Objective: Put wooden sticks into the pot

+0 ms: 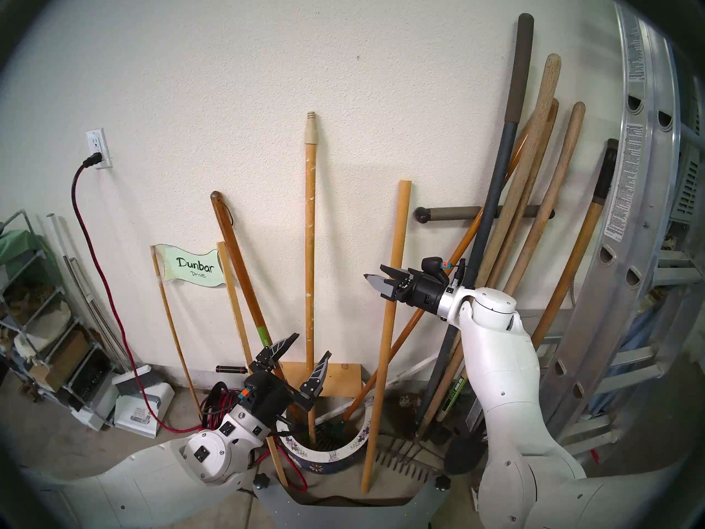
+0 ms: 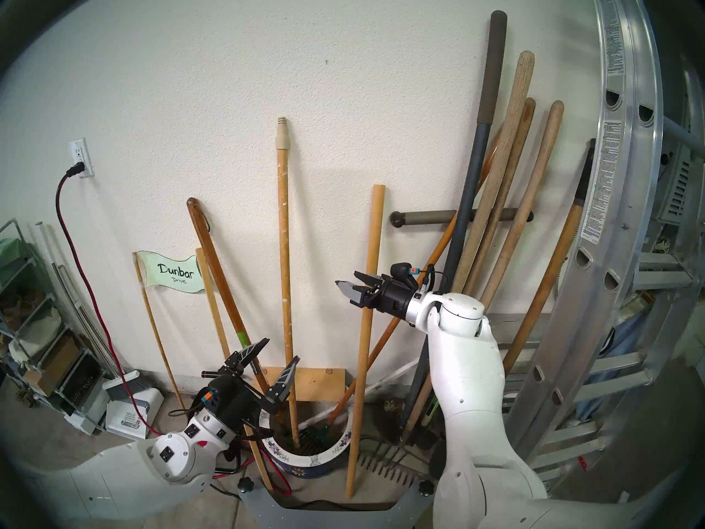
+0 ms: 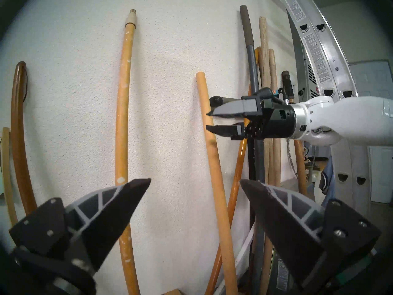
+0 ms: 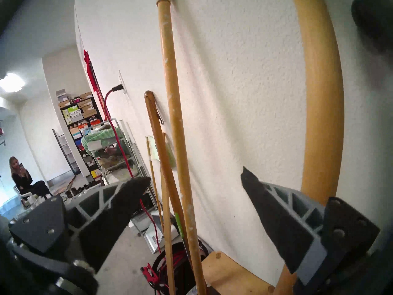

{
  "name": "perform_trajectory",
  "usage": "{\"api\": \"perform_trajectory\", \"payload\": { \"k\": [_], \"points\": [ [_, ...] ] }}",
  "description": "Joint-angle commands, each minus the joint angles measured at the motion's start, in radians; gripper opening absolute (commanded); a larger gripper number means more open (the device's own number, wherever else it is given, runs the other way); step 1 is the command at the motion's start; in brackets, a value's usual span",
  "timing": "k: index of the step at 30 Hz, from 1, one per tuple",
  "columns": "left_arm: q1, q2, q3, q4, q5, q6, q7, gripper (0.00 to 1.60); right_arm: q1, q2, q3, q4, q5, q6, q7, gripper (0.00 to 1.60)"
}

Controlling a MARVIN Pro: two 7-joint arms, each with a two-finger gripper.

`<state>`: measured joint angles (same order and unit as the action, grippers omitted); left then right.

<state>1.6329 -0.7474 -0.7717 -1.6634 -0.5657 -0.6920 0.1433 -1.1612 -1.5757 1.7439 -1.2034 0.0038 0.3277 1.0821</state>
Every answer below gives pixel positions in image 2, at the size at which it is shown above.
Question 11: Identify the grey wire shelf rack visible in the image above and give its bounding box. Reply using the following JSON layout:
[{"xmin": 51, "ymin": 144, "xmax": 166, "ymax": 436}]
[{"xmin": 0, "ymin": 219, "xmax": 108, "ymax": 424}]

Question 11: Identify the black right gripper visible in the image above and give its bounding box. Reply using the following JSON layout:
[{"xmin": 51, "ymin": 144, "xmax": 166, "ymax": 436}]
[{"xmin": 335, "ymin": 270, "xmax": 421, "ymax": 321}]

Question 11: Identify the white dustpan with brush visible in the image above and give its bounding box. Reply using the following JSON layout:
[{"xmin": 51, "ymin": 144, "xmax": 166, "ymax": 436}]
[{"xmin": 102, "ymin": 370, "xmax": 164, "ymax": 440}]

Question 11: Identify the green Dunbar Drive sign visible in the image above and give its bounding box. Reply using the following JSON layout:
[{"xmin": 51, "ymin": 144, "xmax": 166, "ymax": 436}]
[{"xmin": 136, "ymin": 251, "xmax": 205, "ymax": 293}]

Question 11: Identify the white flowered ceramic pot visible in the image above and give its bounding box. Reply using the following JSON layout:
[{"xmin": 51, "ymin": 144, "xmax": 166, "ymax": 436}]
[{"xmin": 259, "ymin": 407, "xmax": 359, "ymax": 477}]

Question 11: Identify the metal rake head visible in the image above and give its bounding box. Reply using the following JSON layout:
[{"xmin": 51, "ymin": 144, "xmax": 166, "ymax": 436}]
[{"xmin": 358, "ymin": 442, "xmax": 422, "ymax": 487}]

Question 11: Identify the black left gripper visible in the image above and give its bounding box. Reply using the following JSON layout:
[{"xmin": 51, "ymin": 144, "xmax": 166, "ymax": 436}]
[{"xmin": 208, "ymin": 339, "xmax": 301, "ymax": 427}]

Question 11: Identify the weathered grey wooden tool handle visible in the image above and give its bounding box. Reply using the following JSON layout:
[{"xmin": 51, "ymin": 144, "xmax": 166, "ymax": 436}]
[{"xmin": 452, "ymin": 50, "xmax": 536, "ymax": 292}]

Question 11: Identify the coiled red cable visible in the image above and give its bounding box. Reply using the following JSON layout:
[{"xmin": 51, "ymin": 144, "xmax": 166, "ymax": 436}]
[{"xmin": 212, "ymin": 434, "xmax": 292, "ymax": 498}]

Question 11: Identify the brown wooden tool handle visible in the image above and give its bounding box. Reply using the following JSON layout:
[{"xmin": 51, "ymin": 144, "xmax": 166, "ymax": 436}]
[{"xmin": 468, "ymin": 97, "xmax": 536, "ymax": 294}]

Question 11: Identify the pale wooden tool handle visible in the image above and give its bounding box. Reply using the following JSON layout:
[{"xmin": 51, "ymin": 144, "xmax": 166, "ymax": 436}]
[{"xmin": 482, "ymin": 100, "xmax": 565, "ymax": 308}]

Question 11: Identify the white wall outlet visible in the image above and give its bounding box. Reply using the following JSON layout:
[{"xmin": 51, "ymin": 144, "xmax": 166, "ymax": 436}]
[{"xmin": 69, "ymin": 138, "xmax": 94, "ymax": 179}]

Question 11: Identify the dark grey foam-grip tool handle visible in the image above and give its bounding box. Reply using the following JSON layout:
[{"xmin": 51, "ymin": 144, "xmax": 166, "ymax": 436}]
[{"xmin": 405, "ymin": 10, "xmax": 507, "ymax": 424}]

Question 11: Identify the blue cloth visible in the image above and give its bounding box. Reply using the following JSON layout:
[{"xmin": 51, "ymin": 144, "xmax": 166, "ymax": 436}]
[{"xmin": 578, "ymin": 307, "xmax": 634, "ymax": 418}]

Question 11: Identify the wooden handle with black grip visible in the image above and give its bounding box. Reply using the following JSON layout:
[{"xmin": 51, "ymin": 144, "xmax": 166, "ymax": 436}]
[{"xmin": 502, "ymin": 138, "xmax": 598, "ymax": 374}]

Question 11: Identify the green checked cloth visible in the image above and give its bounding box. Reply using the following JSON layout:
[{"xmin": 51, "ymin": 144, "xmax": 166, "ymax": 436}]
[{"xmin": 0, "ymin": 239, "xmax": 34, "ymax": 292}]

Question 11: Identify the orange-handled green rake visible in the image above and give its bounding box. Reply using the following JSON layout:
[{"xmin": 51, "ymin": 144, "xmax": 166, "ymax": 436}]
[{"xmin": 300, "ymin": 127, "xmax": 503, "ymax": 451}]

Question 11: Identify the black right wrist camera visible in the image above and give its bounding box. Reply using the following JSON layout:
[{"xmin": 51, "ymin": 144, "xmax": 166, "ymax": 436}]
[{"xmin": 390, "ymin": 263, "xmax": 422, "ymax": 289}]

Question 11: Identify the red cord with black plug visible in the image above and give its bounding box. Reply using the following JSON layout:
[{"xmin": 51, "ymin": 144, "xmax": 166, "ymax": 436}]
[{"xmin": 55, "ymin": 163, "xmax": 149, "ymax": 438}]

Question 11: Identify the grey vented appliance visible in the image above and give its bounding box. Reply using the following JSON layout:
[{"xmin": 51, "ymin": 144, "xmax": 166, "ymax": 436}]
[{"xmin": 658, "ymin": 148, "xmax": 705, "ymax": 225}]

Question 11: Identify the dark brown stick with cord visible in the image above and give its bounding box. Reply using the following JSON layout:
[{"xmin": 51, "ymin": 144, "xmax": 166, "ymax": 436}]
[{"xmin": 186, "ymin": 197, "xmax": 276, "ymax": 391}]

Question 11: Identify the paint-speckled pole with threaded tip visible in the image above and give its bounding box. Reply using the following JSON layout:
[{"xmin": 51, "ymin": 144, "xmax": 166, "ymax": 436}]
[{"xmin": 275, "ymin": 116, "xmax": 301, "ymax": 451}]

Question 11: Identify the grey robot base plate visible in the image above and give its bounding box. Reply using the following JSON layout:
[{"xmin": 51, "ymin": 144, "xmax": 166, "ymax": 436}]
[{"xmin": 238, "ymin": 476, "xmax": 436, "ymax": 529}]

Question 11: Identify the grey bar with black cap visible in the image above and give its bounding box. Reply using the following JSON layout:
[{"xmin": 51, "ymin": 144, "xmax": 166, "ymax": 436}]
[{"xmin": 389, "ymin": 207, "xmax": 534, "ymax": 228}]

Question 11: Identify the flat wooden slat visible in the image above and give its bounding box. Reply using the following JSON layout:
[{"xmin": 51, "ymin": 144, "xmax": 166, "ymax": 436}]
[{"xmin": 196, "ymin": 248, "xmax": 274, "ymax": 490}]

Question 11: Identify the plain thick wooden dowel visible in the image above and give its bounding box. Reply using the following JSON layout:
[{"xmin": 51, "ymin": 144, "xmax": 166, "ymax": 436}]
[{"xmin": 345, "ymin": 184, "xmax": 386, "ymax": 499}]

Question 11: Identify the plywood board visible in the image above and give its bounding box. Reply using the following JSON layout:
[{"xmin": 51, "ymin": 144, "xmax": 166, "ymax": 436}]
[{"xmin": 262, "ymin": 368, "xmax": 346, "ymax": 403}]

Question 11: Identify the white plastic pipe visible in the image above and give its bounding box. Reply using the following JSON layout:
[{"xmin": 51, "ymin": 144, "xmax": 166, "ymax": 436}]
[{"xmin": 364, "ymin": 360, "xmax": 425, "ymax": 393}]

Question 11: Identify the aluminium extension ladder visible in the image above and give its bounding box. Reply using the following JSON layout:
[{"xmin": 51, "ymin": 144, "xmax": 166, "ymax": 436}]
[{"xmin": 498, "ymin": 0, "xmax": 705, "ymax": 473}]

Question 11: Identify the thin wooden stake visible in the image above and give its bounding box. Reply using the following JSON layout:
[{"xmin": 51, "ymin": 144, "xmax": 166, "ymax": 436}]
[{"xmin": 132, "ymin": 252, "xmax": 185, "ymax": 410}]

